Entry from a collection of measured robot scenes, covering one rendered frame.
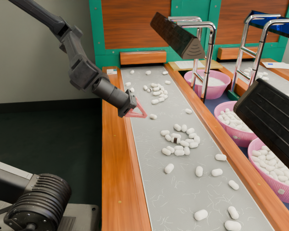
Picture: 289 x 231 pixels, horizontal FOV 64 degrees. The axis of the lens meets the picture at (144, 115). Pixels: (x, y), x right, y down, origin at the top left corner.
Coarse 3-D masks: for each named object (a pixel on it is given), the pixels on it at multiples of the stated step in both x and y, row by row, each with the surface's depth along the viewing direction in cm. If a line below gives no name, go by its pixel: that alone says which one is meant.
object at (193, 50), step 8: (160, 16) 116; (152, 24) 122; (160, 24) 110; (168, 24) 100; (176, 24) 93; (160, 32) 106; (168, 32) 96; (176, 32) 88; (184, 32) 82; (168, 40) 92; (176, 40) 86; (184, 40) 79; (192, 40) 74; (176, 48) 83; (184, 48) 77; (192, 48) 75; (200, 48) 76; (184, 56) 77; (192, 56) 77; (200, 56) 77
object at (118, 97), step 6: (114, 90) 72; (120, 90) 74; (126, 90) 80; (114, 96) 72; (120, 96) 73; (126, 96) 74; (108, 102) 74; (114, 102) 73; (120, 102) 73; (126, 102) 74; (132, 102) 71; (120, 108) 74; (126, 108) 72; (120, 114) 72
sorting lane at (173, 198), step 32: (160, 128) 95; (160, 160) 79; (192, 160) 79; (224, 160) 79; (160, 192) 67; (192, 192) 67; (224, 192) 67; (160, 224) 59; (192, 224) 59; (224, 224) 59; (256, 224) 59
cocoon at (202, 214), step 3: (201, 210) 60; (204, 210) 60; (195, 213) 59; (198, 213) 59; (201, 213) 59; (204, 213) 59; (207, 213) 60; (195, 216) 59; (198, 216) 58; (201, 216) 58; (204, 216) 59; (198, 219) 58; (201, 219) 59
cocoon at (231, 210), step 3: (231, 207) 61; (228, 210) 61; (231, 210) 60; (234, 210) 60; (231, 213) 60; (234, 213) 59; (237, 213) 59; (231, 216) 60; (234, 216) 59; (237, 216) 59
